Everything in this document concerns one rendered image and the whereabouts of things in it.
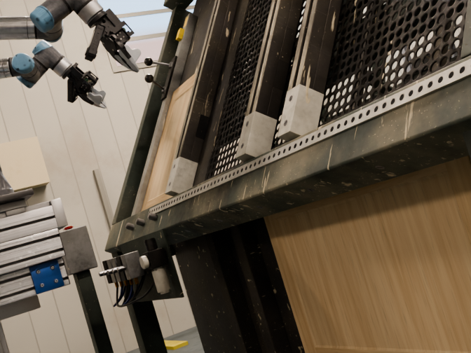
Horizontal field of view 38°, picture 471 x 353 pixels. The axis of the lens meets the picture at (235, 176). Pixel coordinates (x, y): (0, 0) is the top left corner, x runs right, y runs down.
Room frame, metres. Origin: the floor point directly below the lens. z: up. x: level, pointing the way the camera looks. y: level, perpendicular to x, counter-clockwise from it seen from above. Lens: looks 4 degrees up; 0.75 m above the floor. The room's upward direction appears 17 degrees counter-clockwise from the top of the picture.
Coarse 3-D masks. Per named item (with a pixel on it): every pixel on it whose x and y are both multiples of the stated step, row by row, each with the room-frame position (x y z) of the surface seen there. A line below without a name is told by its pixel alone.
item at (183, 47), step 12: (192, 24) 2.99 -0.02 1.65; (180, 48) 2.94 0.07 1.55; (180, 60) 2.94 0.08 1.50; (180, 72) 2.93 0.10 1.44; (168, 96) 2.89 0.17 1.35; (168, 108) 2.88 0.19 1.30; (156, 132) 2.85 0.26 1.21; (156, 144) 2.83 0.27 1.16; (144, 168) 2.84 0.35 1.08; (144, 180) 2.79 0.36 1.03; (144, 192) 2.78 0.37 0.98
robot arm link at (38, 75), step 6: (36, 60) 2.69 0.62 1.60; (42, 66) 2.70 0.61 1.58; (36, 72) 2.66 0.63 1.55; (42, 72) 2.71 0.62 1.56; (18, 78) 2.69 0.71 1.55; (24, 78) 2.68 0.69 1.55; (30, 78) 2.67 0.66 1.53; (36, 78) 2.70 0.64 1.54; (24, 84) 2.69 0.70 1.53; (30, 84) 2.71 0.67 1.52
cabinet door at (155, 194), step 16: (192, 80) 2.69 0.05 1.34; (176, 96) 2.83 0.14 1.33; (176, 112) 2.76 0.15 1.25; (176, 128) 2.69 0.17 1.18; (160, 144) 2.82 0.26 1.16; (176, 144) 2.62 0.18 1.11; (160, 160) 2.75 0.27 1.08; (160, 176) 2.68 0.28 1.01; (160, 192) 2.61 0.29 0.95; (144, 208) 2.72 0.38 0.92
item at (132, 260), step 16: (144, 240) 2.33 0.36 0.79; (160, 240) 2.36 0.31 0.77; (128, 256) 2.42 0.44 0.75; (144, 256) 2.31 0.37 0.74; (160, 256) 2.32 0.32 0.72; (112, 272) 2.53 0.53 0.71; (128, 272) 2.42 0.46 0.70; (144, 272) 2.54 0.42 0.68; (160, 272) 2.32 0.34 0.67; (176, 272) 2.32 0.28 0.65; (128, 288) 2.65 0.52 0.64; (144, 288) 2.63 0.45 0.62; (160, 288) 2.32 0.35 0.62; (176, 288) 2.34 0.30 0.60; (128, 304) 2.44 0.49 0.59
